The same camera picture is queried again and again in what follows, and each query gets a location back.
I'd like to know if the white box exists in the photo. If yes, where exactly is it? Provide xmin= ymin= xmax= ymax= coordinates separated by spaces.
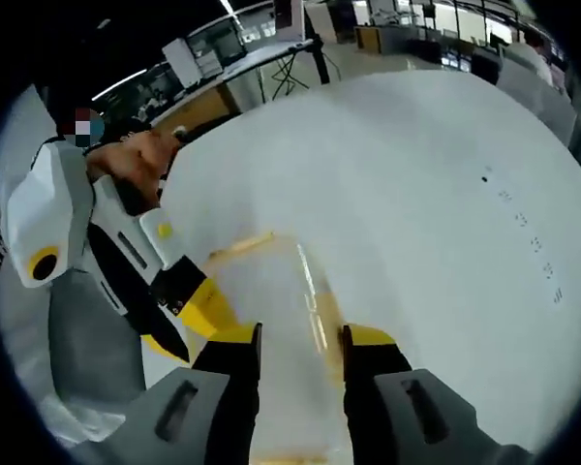
xmin=162 ymin=37 xmax=206 ymax=89

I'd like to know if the black tripod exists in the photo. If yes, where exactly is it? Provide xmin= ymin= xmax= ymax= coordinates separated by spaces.
xmin=290 ymin=37 xmax=332 ymax=86

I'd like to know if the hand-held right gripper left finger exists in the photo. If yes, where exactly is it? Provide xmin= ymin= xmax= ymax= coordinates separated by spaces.
xmin=120 ymin=322 xmax=265 ymax=465

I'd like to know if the wooden desk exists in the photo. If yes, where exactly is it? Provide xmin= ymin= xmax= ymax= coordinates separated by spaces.
xmin=138 ymin=41 xmax=321 ymax=133

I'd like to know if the person's left hand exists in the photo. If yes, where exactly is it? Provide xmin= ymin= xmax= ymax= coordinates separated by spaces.
xmin=84 ymin=128 xmax=180 ymax=217

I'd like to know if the person's white shirt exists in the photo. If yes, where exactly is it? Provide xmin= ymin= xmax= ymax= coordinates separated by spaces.
xmin=41 ymin=394 xmax=128 ymax=450

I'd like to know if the clear plastic container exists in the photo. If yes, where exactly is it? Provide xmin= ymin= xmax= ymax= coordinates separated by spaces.
xmin=206 ymin=231 xmax=351 ymax=465

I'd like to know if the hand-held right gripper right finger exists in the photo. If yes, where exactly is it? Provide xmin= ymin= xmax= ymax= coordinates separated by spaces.
xmin=341 ymin=324 xmax=532 ymax=465

